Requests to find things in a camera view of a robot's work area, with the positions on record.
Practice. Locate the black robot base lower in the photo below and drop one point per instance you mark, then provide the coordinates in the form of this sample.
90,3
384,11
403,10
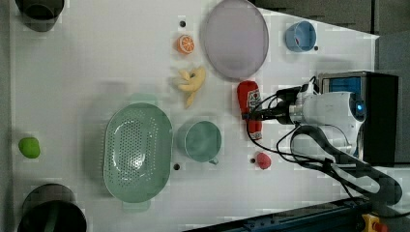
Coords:
51,208

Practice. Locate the green plastic strainer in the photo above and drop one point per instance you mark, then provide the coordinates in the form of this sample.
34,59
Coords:
137,152

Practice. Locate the green mug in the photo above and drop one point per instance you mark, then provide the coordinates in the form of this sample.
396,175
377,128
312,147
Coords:
200,141

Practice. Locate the blue cup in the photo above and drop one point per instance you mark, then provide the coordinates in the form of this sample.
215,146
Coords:
300,37

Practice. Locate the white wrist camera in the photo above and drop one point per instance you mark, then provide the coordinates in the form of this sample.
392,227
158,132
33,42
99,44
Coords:
291,95

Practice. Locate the green lime toy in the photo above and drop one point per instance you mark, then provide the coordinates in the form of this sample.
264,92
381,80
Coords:
29,147

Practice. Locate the silver black toaster oven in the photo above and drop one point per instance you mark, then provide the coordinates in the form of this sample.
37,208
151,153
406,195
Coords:
376,139

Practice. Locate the orange slice toy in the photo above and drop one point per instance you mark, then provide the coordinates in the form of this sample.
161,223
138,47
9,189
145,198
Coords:
185,44

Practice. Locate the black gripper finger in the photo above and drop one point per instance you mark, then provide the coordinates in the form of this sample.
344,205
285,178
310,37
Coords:
254,116

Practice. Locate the red plush ketchup bottle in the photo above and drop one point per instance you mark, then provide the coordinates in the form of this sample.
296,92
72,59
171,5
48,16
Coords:
248,98

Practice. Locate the blue metal frame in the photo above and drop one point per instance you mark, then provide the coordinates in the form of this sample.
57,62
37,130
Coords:
337,216

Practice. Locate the black robot base upper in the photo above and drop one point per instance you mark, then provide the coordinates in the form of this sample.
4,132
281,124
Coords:
40,15

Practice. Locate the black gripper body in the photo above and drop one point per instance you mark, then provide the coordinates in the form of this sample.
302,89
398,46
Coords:
279,112

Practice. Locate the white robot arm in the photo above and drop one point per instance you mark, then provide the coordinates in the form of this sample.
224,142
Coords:
325,139

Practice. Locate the red strawberry toy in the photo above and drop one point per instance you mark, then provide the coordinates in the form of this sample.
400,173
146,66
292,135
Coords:
263,160

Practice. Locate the yellow red emergency button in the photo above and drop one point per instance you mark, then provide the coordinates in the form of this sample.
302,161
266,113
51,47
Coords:
373,224

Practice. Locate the purple round plate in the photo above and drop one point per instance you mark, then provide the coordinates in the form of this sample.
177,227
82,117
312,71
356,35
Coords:
236,38

